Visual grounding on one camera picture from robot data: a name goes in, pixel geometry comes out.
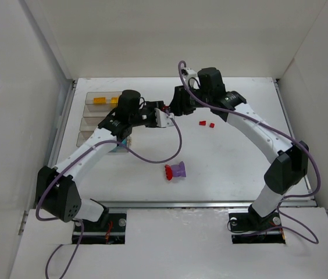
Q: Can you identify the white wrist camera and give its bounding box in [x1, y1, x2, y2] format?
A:
[155, 108, 174, 128]
[181, 67, 198, 87]

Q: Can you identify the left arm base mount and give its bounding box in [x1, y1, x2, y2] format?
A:
[80, 209, 127, 245]

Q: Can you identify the purple lego vase piece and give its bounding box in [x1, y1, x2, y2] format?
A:
[170, 161, 186, 178]

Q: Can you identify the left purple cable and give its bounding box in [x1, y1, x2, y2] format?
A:
[35, 111, 182, 278]

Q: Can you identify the clear acrylic bin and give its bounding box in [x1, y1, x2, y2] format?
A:
[83, 104, 113, 117]
[85, 91, 122, 105]
[76, 131, 132, 153]
[80, 117, 105, 131]

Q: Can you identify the yellow striped lego brick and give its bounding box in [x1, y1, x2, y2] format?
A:
[93, 97, 106, 105]

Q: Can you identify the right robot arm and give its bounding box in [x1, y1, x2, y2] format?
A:
[169, 65, 308, 226]

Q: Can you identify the aluminium frame rail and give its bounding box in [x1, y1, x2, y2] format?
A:
[38, 200, 319, 209]

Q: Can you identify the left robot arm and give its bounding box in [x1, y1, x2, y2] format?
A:
[36, 90, 165, 223]

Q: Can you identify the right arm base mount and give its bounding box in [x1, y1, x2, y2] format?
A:
[227, 212, 286, 244]

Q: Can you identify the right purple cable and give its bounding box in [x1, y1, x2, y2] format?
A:
[177, 60, 320, 244]

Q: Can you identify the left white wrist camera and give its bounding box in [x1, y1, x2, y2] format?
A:
[155, 108, 174, 128]

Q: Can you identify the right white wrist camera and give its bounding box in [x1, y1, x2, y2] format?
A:
[181, 67, 198, 87]

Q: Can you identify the purple cable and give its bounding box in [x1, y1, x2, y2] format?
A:
[35, 111, 182, 278]
[177, 60, 320, 244]

